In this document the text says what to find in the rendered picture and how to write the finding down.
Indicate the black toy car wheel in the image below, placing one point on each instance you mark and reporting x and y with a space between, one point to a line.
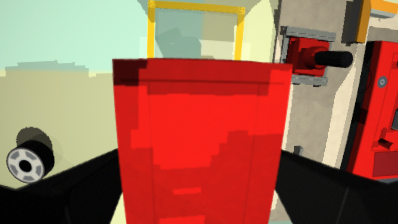
30 161

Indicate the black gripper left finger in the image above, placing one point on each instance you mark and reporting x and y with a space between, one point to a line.
88 193

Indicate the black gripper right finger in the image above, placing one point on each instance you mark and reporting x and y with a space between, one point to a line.
315 193

